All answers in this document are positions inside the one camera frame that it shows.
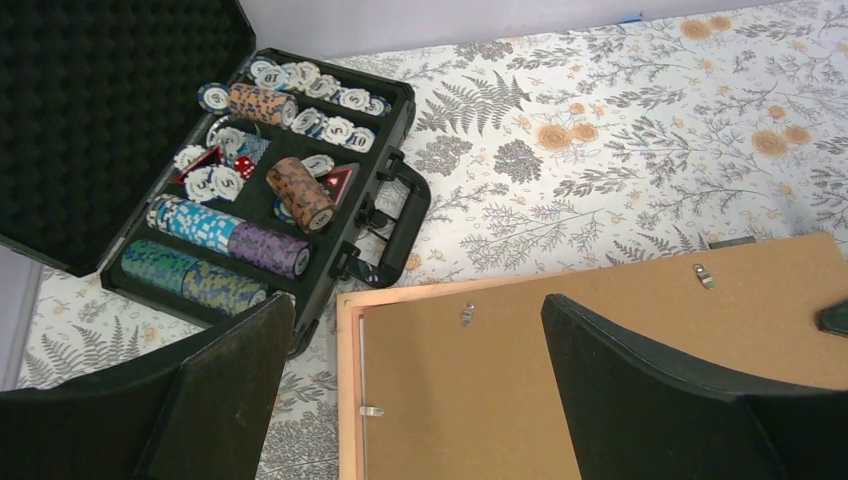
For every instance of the wooden picture frame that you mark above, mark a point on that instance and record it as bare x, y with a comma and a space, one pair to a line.
348, 371

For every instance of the green poker chip stack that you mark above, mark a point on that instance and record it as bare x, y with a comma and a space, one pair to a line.
157, 265

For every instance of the red die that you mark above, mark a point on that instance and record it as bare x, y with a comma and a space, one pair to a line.
245, 166

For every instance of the orange chip stack rear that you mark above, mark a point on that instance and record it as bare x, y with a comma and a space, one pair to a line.
263, 105

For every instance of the light blue chip stack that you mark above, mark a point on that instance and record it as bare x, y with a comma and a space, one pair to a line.
192, 222

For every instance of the floral patterned table mat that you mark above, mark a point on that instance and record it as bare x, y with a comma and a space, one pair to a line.
617, 144

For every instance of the black poker chip case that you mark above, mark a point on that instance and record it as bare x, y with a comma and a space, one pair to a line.
97, 96

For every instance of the small dark grey pad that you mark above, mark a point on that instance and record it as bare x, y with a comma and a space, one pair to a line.
731, 242

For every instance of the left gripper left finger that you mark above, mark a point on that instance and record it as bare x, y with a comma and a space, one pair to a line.
198, 408

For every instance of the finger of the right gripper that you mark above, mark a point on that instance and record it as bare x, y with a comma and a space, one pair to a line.
834, 319

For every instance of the brown cardboard backing board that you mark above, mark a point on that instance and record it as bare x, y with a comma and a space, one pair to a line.
464, 384

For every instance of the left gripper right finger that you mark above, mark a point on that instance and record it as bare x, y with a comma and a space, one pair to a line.
639, 409

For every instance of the purple poker chip stack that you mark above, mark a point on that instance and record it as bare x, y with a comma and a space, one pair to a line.
279, 253

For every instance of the orange poker chip stack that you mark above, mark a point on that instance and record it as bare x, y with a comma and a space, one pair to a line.
301, 194

